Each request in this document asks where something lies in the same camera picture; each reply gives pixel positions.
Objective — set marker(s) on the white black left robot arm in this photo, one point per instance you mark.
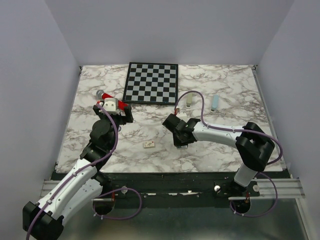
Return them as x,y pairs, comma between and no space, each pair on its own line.
46,219

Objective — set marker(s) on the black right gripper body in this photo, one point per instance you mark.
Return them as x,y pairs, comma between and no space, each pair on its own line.
178,141

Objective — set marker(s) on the aluminium rail left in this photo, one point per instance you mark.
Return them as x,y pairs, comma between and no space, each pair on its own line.
52,186

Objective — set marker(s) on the small staple box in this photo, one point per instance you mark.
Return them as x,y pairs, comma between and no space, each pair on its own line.
148,144

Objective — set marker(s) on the pale green stapler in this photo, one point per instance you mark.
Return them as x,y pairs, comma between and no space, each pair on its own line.
189,99

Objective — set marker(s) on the light blue stapler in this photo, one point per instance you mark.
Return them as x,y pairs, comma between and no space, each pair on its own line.
214,103

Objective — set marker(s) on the black white chessboard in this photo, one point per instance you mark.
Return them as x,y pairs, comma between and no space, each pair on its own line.
151,84

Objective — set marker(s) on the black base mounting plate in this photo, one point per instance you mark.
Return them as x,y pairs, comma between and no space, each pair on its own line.
160,190

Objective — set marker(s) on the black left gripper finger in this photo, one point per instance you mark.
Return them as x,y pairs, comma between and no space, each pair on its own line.
128,114
97,111

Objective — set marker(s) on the red glitter toy microphone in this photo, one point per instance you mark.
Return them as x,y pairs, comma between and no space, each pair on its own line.
102,95

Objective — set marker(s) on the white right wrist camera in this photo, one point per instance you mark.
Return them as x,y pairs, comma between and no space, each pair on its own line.
181,114

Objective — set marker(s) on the grey staple strip tray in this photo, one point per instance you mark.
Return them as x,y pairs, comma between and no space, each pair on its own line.
184,147

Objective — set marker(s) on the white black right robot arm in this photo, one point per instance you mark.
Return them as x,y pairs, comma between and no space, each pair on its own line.
254,146

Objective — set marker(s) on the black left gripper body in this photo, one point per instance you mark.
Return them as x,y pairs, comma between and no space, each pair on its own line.
118,119

